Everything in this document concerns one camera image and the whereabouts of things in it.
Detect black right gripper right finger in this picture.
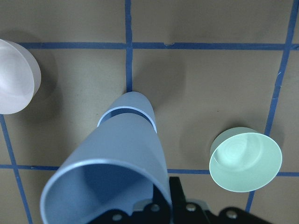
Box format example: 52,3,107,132
169,176,186,207

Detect green bowl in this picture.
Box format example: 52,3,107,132
209,127,283,193

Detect blue cup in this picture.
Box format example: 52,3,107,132
97,91,157,133
40,113,171,224

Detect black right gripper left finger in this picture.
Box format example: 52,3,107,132
152,184,172,207

